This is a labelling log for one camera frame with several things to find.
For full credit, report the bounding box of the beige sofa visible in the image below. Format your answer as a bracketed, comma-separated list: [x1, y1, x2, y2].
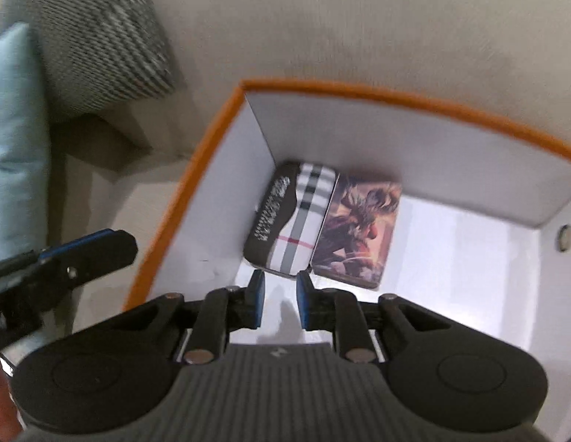
[0, 0, 571, 346]

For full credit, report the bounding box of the light blue cushion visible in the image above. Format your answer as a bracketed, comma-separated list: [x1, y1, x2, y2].
[0, 22, 53, 263]

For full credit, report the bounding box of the plaid tin box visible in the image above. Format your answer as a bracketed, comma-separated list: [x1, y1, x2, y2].
[243, 160, 338, 279]

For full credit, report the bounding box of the grey striped cushion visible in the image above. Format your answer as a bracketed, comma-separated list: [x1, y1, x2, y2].
[16, 0, 176, 116]

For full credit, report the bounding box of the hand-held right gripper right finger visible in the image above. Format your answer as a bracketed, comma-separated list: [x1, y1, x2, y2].
[297, 271, 452, 364]

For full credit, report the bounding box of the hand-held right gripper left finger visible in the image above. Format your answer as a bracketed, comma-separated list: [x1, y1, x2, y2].
[124, 271, 266, 364]

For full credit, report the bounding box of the orange cardboard box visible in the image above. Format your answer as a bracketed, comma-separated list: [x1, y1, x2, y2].
[123, 79, 571, 353]

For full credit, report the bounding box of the illustrated tin box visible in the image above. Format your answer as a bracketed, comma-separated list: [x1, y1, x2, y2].
[310, 172, 403, 289]

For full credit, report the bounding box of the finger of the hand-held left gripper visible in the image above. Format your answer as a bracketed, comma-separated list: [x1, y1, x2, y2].
[0, 229, 139, 296]

